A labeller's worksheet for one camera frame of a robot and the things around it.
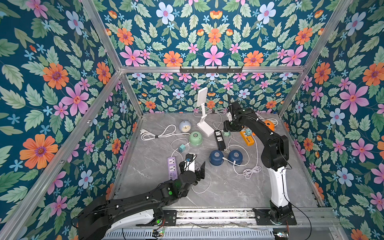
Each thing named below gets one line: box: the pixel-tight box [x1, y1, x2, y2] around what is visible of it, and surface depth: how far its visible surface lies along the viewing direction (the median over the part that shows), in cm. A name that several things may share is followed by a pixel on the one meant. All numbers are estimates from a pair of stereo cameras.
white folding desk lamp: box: [196, 87, 215, 137], surface depth 103 cm
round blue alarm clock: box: [179, 120, 192, 133], surface depth 106 cm
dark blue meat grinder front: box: [227, 150, 243, 165], surface depth 86 cm
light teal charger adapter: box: [178, 144, 186, 153], surface depth 98 cm
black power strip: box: [214, 129, 226, 151], surface depth 103 cm
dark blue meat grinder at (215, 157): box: [209, 149, 224, 166], surface depth 87 cm
